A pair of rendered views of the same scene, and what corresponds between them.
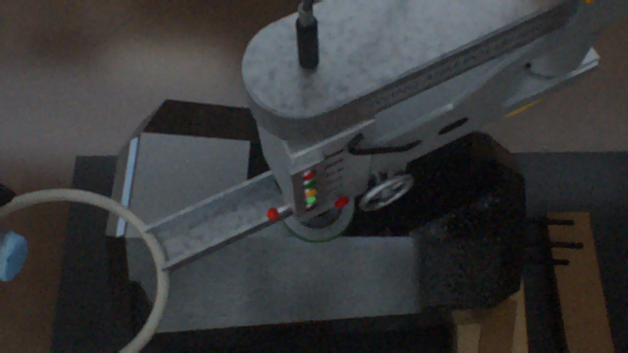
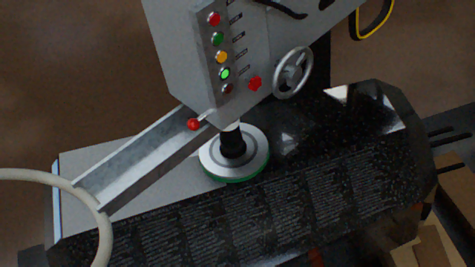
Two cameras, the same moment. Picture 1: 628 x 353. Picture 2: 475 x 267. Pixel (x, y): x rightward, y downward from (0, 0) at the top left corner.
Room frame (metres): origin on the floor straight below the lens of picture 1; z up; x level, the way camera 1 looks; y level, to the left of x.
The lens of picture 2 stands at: (-0.31, 0.21, 2.17)
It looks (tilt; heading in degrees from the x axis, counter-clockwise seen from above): 49 degrees down; 349
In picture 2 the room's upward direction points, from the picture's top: 11 degrees counter-clockwise
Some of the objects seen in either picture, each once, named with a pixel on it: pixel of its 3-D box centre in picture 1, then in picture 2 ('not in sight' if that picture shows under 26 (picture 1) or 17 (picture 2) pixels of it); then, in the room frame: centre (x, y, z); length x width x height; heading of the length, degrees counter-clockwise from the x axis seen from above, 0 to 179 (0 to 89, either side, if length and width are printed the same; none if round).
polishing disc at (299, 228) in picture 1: (317, 204); (233, 149); (0.75, 0.01, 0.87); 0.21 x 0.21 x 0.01
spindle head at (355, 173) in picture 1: (343, 127); (233, 18); (0.78, -0.06, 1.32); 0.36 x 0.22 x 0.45; 114
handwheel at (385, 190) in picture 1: (379, 180); (282, 67); (0.69, -0.15, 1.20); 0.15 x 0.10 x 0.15; 114
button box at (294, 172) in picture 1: (306, 186); (217, 53); (0.62, 0.03, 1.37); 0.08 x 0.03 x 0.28; 114
